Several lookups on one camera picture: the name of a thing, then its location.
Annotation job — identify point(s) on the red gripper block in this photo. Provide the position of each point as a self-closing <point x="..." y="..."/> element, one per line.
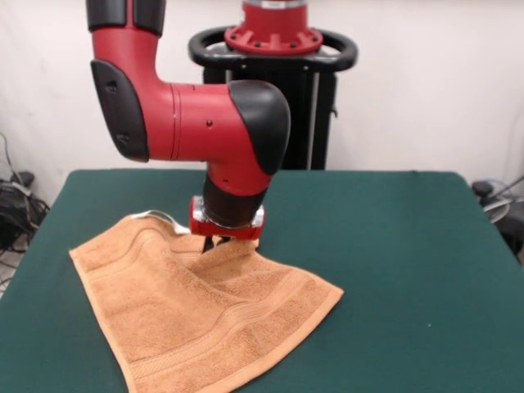
<point x="229" y="232"/>

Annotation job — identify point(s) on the orange terry towel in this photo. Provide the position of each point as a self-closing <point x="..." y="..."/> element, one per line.
<point x="196" y="303"/>

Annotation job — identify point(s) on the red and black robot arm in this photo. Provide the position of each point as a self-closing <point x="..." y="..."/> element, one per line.
<point x="196" y="123"/>

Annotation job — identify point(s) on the dark green table cloth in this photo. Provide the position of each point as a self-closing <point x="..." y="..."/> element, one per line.
<point x="409" y="286"/>

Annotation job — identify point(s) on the small black adapter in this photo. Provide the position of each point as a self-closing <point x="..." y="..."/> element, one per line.
<point x="27" y="178"/>

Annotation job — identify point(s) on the black plug block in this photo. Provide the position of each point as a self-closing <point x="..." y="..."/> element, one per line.
<point x="483" y="188"/>

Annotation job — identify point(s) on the silver round disc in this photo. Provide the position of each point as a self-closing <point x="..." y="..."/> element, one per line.
<point x="497" y="209"/>

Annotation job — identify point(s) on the black chair base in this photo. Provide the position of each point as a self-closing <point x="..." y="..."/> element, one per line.
<point x="513" y="237"/>

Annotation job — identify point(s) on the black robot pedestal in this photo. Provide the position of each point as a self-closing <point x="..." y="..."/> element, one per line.
<point x="303" y="102"/>

